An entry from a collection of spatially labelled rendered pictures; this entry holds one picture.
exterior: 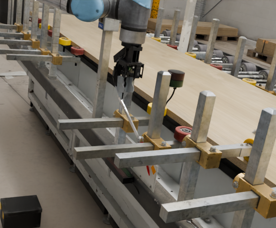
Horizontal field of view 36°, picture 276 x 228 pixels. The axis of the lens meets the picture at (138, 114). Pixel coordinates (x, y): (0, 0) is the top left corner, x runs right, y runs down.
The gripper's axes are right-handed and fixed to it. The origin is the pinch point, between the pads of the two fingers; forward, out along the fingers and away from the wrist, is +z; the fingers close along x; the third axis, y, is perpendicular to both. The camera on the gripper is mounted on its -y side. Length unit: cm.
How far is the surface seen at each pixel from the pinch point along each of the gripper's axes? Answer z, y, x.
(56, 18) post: -9, -109, 7
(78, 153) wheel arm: 12.7, 19.7, -22.1
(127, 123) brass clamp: 12.6, -2.0, 5.4
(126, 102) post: 6.2, -9.1, 7.6
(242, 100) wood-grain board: 8, -13, 72
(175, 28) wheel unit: -2, -151, 116
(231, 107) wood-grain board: 8, -4, 58
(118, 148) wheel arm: 12.0, 19.6, -8.1
